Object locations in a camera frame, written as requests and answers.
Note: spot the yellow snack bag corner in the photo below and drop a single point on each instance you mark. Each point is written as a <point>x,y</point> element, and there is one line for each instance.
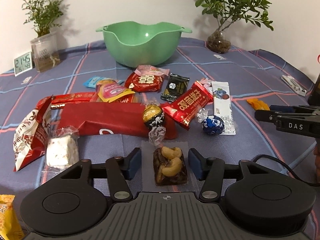
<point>10,228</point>

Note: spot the white nougat clear wrapper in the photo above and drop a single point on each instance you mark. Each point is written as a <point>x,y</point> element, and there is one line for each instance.
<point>62,150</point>

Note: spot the dark bottle red cap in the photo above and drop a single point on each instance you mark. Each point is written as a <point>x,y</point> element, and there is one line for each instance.
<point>314,97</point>

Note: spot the blue foil chocolate ball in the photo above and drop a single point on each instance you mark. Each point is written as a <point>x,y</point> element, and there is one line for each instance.
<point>211,124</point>

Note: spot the left potted plant clear pot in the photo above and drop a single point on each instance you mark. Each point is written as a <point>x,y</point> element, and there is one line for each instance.
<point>43,14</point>

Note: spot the yellow pink snack packet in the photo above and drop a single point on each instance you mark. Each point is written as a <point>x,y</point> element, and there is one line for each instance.
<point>110,90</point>

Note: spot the orange candy wrapper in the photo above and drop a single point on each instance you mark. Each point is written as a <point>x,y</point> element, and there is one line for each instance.
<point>257,104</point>

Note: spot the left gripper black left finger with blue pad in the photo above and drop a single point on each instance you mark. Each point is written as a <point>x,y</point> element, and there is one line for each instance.
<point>117,170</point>

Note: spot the long red snack bar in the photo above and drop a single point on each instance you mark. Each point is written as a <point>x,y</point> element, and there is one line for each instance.
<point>59,101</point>

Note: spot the person hand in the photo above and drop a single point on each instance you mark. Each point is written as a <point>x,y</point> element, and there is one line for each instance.
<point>316,153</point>

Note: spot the white small device on table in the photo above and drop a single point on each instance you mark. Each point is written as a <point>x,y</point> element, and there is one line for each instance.
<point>294,85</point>

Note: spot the red white snack bag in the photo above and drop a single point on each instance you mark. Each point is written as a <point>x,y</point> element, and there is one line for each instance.
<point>31,136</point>

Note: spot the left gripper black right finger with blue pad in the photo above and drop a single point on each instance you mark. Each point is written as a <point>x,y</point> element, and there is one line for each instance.
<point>212,171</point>

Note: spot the red snack packet Chinese text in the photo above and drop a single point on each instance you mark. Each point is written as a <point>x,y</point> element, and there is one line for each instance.
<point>185,107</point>

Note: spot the right plant in glass vase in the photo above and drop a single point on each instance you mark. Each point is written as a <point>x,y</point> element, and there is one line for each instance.
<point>228,12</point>

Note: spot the black small snack packet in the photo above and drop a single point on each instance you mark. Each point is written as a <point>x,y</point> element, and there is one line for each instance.
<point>177,85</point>

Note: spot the light blue snack packet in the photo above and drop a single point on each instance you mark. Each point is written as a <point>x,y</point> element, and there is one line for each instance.
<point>91,83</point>

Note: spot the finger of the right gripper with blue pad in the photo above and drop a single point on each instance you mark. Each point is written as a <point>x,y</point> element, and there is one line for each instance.
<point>286,111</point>

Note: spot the red square snack packet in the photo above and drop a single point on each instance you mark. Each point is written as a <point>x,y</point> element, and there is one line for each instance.
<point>144,83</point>

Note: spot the small pink white candy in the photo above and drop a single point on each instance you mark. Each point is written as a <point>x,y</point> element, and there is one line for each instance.
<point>207,83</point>

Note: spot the green plastic bowl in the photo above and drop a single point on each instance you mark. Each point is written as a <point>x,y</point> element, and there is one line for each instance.
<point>132,44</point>

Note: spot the large red flat packet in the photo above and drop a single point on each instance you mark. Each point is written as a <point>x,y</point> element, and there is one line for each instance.
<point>98,118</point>

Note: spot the white blueberry snack bar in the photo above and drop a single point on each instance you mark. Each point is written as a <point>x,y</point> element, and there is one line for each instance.
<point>222,106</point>

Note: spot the gold black chocolate ball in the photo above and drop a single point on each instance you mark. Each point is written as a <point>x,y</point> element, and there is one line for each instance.
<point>154,119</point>

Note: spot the white digital clock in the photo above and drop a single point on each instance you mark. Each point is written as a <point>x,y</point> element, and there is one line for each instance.
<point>23,63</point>

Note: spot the cashew chocolate bar clear wrap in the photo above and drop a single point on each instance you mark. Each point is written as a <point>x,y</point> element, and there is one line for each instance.
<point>164,167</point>

